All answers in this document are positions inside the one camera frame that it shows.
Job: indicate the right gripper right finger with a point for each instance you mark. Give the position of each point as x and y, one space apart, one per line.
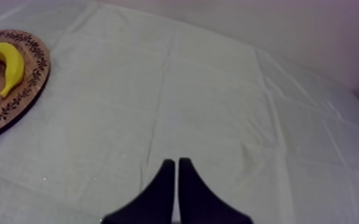
198 203

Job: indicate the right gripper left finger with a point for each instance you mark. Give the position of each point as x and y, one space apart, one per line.
154 203

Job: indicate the round wooden board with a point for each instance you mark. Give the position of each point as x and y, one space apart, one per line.
29 78

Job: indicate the yellow toy banana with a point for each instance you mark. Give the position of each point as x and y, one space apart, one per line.
12 64

